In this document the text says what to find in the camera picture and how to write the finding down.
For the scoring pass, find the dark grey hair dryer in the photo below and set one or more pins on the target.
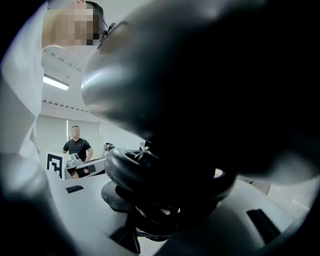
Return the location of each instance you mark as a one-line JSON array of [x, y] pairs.
[[200, 100]]

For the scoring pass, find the white ceiling light bar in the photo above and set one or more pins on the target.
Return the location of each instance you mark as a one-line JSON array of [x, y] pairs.
[[55, 82]]

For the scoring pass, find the person's head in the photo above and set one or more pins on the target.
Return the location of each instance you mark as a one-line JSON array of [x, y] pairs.
[[62, 25]]

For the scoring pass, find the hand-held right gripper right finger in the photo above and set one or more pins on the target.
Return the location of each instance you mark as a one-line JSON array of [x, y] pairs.
[[225, 232]]

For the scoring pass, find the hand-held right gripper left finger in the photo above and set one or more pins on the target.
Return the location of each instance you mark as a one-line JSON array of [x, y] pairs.
[[82, 207]]

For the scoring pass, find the person's white shirt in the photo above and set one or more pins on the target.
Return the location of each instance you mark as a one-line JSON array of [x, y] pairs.
[[22, 87]]

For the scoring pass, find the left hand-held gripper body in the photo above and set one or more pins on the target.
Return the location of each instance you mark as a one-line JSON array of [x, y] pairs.
[[53, 162]]

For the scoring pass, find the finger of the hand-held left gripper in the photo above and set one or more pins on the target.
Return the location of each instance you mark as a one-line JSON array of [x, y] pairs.
[[96, 163]]

